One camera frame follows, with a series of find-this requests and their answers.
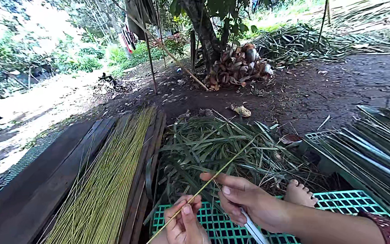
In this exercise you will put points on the green plastic lattice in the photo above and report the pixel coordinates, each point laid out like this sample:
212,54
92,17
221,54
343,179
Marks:
320,135
344,202

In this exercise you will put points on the pile of coconut husks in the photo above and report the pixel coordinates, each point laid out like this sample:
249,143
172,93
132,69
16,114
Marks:
232,69

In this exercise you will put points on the tree with dark trunk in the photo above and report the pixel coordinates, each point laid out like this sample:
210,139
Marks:
204,32

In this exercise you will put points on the heap of cut palm fronds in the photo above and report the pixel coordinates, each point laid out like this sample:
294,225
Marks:
293,44

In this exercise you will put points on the pile of dark twigs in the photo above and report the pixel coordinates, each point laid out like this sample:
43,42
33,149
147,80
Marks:
108,82

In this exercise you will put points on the person's right thumb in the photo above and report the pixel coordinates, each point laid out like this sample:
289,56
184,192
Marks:
235,194

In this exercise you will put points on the person's right hand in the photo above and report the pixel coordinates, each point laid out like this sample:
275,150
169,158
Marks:
261,206

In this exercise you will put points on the red and white hanging clothes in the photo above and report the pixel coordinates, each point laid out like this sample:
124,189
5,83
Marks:
127,39

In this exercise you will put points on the green plastic mesh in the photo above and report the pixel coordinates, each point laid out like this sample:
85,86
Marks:
19,166

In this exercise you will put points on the person's left fingers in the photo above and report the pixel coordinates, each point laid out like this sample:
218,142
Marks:
172,215

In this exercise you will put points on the thin upright wooden stick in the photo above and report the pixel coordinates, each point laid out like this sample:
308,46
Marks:
323,23
150,61
161,37

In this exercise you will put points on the dark wooden plank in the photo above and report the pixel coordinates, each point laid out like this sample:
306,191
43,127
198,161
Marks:
80,157
36,183

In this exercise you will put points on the yellow clog with holes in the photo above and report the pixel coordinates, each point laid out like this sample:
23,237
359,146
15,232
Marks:
241,110

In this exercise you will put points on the single yellow-green leaf rib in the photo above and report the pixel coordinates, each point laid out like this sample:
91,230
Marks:
226,165

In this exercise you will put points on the person's left thumb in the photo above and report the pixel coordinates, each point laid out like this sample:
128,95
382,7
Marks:
189,220

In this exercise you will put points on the person's right fingers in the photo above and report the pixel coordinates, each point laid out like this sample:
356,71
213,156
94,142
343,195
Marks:
229,208

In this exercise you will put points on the dark wooden post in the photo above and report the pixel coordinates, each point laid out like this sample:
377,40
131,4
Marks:
193,49

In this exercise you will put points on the stack of long palm leaves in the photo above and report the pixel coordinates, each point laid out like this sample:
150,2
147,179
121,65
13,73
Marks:
377,145

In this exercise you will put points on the grey hanging cloth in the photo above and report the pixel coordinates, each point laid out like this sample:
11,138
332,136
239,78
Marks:
140,20

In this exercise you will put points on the person's right index finger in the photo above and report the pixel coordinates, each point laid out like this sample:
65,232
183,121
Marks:
227,179

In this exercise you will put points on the person's left hand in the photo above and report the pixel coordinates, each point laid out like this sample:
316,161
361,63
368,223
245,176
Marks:
193,232

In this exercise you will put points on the brown narrow wooden plank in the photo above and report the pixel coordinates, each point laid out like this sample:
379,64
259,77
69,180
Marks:
146,162

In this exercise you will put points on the person's right forearm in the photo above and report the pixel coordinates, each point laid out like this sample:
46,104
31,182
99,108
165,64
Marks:
330,225

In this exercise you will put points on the pile of green leaf strips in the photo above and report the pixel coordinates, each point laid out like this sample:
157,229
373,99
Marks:
201,145

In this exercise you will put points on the pile of thin yellow-green ribs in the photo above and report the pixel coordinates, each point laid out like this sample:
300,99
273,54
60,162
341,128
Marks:
110,186

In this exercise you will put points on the long bamboo pole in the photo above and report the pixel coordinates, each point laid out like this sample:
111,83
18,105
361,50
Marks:
176,60

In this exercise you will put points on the person's legs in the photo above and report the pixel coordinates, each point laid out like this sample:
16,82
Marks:
298,195

